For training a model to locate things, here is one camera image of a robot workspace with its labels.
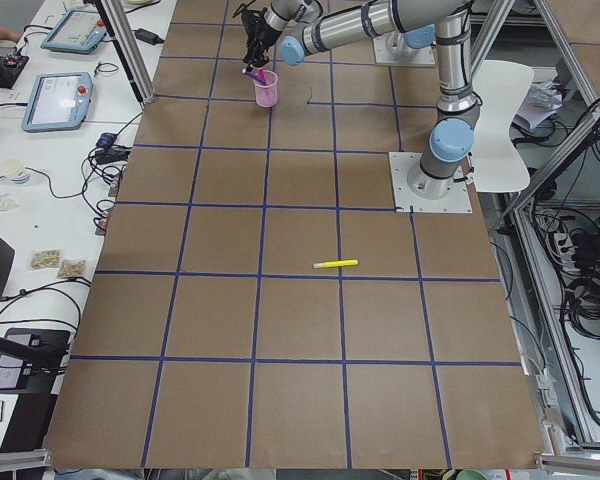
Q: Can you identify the yellow highlighter pen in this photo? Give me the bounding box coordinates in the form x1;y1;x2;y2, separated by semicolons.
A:
312;259;359;269

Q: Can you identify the white chair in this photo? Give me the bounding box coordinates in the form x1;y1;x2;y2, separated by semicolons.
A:
471;60;534;193

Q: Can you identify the black power adapter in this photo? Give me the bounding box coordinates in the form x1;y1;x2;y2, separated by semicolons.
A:
133;28;164;45

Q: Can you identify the pink mesh cup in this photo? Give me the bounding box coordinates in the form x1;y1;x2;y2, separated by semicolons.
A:
254;70;279;108

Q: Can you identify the aluminium frame post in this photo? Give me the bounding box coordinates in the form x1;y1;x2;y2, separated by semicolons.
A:
93;0;155;105

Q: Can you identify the purple highlighter pen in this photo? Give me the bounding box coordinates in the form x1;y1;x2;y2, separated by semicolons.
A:
242;69;261;85

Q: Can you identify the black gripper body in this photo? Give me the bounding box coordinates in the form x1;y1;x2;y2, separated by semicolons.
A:
244;12;283;70

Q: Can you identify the near teach pendant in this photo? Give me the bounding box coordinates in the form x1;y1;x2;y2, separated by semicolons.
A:
21;72;93;133

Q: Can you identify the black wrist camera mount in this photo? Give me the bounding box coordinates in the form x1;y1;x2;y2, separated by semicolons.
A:
232;0;264;37

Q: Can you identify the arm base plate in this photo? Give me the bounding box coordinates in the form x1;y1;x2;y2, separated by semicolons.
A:
373;31;435;68
389;152;472;214

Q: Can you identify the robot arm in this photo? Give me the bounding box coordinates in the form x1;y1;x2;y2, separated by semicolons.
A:
234;0;481;199

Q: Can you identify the teach pendant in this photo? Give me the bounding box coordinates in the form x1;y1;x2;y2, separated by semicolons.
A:
21;72;93;133
41;9;107;54

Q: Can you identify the far teach pendant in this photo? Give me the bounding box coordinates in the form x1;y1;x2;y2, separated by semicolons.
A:
41;9;107;54

